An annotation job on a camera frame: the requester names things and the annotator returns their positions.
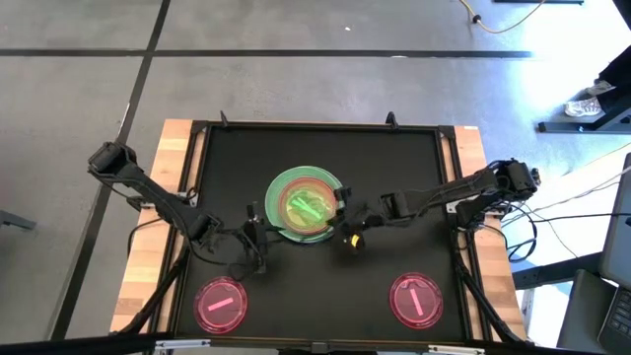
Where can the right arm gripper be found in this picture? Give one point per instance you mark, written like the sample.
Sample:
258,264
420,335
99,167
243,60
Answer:
367,214

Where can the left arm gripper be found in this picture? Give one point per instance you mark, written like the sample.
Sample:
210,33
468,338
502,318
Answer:
256,236

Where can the large green plastic plate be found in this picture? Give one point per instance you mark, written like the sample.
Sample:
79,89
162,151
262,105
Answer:
272,197

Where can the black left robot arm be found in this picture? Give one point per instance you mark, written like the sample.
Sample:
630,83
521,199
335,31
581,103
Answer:
148,190

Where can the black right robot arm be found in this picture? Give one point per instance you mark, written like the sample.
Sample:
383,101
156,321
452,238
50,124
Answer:
443,194

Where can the black table mat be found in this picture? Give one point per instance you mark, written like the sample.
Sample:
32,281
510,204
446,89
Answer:
315,296

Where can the small clear red plate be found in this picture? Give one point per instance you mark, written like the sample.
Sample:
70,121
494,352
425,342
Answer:
426,296
219,315

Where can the black desk leg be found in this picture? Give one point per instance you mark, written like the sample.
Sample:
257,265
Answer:
542,276

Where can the black crossbeam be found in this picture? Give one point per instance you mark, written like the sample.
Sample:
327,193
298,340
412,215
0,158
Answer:
74,345

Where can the black desk foot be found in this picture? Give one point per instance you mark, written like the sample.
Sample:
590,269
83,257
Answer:
567,127

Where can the grey floor object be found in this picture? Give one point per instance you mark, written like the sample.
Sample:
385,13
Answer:
15,219

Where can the grey box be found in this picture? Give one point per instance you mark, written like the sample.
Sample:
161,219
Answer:
581,305

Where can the person's white shoe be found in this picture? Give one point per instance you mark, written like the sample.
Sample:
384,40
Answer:
584,107
599,89

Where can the grey laptop screen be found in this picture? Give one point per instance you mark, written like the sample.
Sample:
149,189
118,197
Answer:
618,236

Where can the laptop keyboard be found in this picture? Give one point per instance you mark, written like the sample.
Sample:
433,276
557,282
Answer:
621,315

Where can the person's leg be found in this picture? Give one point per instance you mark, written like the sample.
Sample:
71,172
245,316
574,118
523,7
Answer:
618,74

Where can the black frame clamp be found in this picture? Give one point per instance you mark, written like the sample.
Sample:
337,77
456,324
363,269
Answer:
391,120
224,120

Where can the silver beam bracket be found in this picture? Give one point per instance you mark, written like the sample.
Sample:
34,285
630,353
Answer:
456,350
182,344

